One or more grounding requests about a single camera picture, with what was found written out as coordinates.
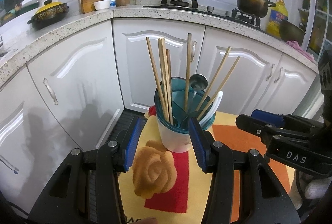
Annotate white plastic spoon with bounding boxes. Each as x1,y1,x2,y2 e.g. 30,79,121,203
199,91,223,126

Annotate wooden chopstick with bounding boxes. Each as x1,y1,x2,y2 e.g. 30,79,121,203
158,38,173,125
195,46,231,111
197,56,240,121
146,37,170,123

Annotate metal spoon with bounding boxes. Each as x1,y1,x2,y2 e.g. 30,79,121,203
189,73,208,99

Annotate short brown chopstick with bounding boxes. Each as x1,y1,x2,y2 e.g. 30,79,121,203
166,49,172,90

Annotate wooden handled metal fork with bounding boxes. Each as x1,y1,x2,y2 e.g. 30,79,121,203
184,33,192,111

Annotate white kitchen cabinets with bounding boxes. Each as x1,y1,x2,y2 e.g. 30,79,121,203
1,18,317,211

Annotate white gloved right hand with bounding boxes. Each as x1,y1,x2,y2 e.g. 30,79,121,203
289,170,331,208

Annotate left hand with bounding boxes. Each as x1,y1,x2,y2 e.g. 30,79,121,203
132,217,158,224

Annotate pink cloth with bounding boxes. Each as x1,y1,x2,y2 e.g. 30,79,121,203
286,41,315,62

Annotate colourful patterned table mat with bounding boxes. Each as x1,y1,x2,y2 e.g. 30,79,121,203
119,107,294,223

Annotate dark bowl on counter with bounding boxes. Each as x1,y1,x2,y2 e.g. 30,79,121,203
279,20,305,45

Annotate floral white utensil holder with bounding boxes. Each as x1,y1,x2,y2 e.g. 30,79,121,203
154,77,210,153

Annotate yellow oil bottle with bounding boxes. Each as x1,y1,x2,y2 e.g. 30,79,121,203
266,0,288,38

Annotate steel pot with lid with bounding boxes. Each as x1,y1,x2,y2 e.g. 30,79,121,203
237,0,276,18

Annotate gas stove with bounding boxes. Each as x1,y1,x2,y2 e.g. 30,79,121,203
143,0,261,30

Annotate yellow lidded black casserole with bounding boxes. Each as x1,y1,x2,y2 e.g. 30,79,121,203
27,0,69,30

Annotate small white bowl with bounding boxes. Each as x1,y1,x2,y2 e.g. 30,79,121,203
93,0,111,10

